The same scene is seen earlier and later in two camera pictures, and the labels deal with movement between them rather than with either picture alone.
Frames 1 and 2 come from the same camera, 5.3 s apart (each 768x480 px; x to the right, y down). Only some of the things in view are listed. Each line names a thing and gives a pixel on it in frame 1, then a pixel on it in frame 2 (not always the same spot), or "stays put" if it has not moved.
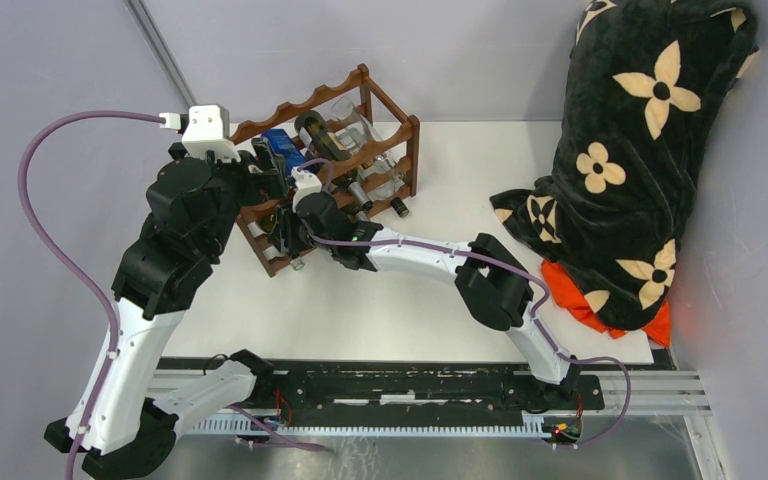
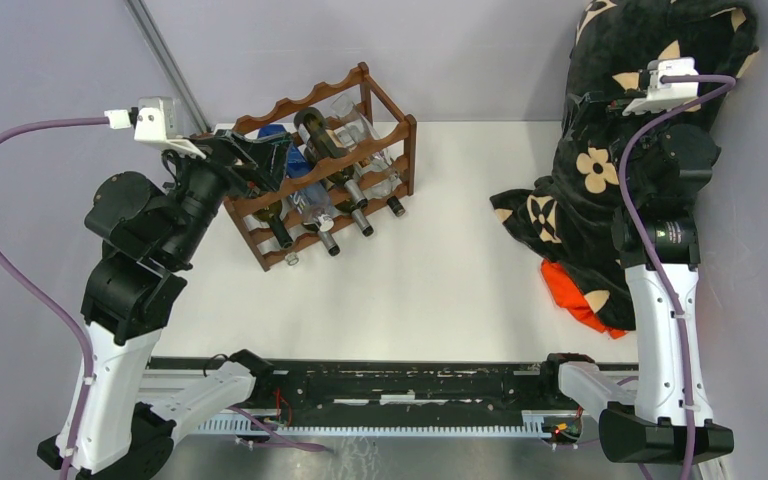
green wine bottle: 323,144 stays put
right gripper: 285,226 -> 600,108
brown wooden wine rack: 347,141 stays put
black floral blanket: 643,79 stays put
